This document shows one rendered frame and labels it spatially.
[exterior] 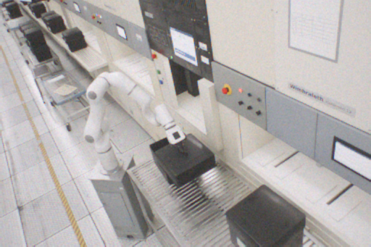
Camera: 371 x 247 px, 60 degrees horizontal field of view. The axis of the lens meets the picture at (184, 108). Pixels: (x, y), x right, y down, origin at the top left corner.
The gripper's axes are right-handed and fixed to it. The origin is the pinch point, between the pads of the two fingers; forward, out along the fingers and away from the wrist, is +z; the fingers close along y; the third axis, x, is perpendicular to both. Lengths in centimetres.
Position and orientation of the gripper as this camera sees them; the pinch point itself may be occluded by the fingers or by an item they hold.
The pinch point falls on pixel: (182, 149)
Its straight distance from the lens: 203.1
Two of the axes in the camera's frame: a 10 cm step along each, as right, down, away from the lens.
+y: 8.4, -4.1, 3.5
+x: -2.5, 2.9, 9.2
